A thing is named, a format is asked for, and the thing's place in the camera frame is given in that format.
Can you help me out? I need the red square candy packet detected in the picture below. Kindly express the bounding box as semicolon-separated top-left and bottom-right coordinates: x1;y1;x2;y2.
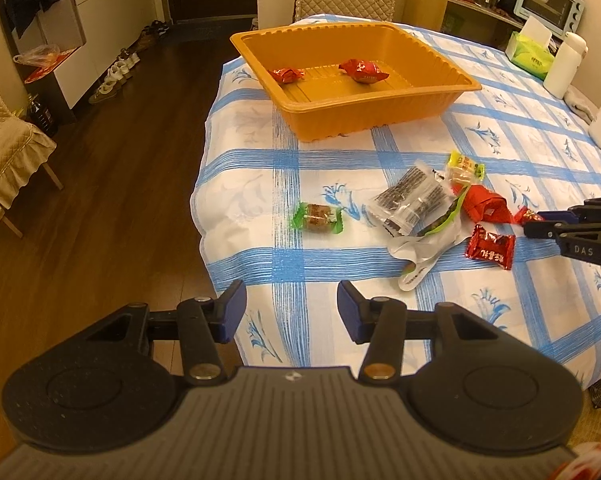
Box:
467;224;516;272

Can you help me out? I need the light blue toaster oven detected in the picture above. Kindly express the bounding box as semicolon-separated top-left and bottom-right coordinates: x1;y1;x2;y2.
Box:
513;0;586;40

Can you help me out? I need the yellow beige candy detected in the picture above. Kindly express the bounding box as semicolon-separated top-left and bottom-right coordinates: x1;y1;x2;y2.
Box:
446;150;487;187

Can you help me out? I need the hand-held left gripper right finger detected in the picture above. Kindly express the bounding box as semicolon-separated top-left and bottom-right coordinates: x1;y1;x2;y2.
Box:
337;280;507;385

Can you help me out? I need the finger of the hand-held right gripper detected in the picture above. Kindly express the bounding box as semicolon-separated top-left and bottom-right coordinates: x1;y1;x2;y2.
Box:
523;220;601;242
537;195;601;223

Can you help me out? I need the red board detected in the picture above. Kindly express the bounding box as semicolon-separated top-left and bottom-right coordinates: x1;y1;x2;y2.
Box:
23;48;79;85

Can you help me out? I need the row of shoes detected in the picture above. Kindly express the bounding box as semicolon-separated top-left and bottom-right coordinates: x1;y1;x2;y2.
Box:
88;19;172;106

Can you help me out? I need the clear packet of dark snack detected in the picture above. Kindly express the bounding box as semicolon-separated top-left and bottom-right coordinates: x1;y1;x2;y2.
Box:
367;158;456;236

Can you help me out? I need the person's patterned clothing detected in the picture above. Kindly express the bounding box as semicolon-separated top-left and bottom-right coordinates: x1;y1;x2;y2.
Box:
549;441;601;480

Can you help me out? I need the large red pillow snack pouch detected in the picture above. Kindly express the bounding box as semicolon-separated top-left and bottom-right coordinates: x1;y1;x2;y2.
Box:
461;184;515;225

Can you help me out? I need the beige chair with skirted cover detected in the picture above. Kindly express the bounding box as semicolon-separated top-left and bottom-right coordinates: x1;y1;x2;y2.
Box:
0;52;64;239

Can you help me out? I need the wooden shelf unit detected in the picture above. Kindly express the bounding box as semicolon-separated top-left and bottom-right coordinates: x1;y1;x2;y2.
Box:
443;0;531;51

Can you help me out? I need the grey cloth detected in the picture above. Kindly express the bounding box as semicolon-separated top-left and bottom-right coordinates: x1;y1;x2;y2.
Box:
563;85;601;126

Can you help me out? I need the white thermos bottle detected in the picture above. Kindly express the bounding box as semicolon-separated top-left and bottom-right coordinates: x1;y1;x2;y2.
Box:
543;31;590;100

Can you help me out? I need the small red twisted candy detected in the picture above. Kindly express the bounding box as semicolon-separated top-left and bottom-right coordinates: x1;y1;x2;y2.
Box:
273;67;306;85

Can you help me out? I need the green brown candy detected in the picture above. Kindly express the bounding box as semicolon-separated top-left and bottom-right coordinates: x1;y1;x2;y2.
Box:
292;202;345;235

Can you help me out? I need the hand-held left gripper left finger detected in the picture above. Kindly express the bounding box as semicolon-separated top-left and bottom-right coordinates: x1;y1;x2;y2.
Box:
87;280;248;386

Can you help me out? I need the white cabinet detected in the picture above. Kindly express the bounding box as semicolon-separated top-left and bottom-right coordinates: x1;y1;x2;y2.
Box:
54;0;154;111

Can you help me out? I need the red candy with figure print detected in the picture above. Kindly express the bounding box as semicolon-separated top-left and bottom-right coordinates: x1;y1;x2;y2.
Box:
338;58;390;84

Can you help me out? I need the white foil snack packet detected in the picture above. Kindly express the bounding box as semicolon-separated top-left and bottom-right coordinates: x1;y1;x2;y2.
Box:
386;187;469;292

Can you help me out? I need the clear plastic bag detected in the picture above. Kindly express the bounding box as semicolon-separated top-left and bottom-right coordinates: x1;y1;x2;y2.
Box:
13;44;62;69

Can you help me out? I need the dark oil bottle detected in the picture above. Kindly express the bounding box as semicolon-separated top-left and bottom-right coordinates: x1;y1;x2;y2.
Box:
28;92;59;139

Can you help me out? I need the green tissue box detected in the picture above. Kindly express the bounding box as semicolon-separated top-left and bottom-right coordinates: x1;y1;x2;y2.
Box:
505;16;556;81

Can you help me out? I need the blue checked tablecloth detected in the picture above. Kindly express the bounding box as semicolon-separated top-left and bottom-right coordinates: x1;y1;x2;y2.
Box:
190;12;601;394

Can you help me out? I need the tiny red candy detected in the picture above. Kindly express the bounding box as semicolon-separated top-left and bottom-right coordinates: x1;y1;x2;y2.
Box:
513;206;545;226

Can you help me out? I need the orange plastic tray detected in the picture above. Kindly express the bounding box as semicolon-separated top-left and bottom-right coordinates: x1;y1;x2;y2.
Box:
229;22;482;143

